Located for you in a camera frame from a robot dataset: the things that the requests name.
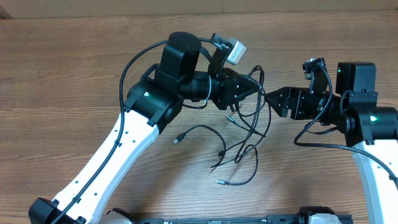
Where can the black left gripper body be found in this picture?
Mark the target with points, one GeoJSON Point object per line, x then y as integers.
{"type": "Point", "coordinates": [221, 89]}

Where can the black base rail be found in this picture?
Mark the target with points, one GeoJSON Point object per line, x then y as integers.
{"type": "Point", "coordinates": [305, 215]}

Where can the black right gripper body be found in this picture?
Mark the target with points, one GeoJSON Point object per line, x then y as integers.
{"type": "Point", "coordinates": [309, 107]}

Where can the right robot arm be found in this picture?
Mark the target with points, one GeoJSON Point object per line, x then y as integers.
{"type": "Point", "coordinates": [370, 130]}

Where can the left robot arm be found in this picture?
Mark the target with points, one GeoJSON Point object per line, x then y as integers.
{"type": "Point", "coordinates": [186, 71]}

